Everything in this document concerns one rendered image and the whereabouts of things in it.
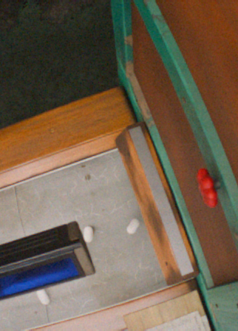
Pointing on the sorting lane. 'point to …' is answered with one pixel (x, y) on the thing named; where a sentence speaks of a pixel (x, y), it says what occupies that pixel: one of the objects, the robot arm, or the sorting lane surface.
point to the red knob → (208, 188)
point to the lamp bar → (41, 261)
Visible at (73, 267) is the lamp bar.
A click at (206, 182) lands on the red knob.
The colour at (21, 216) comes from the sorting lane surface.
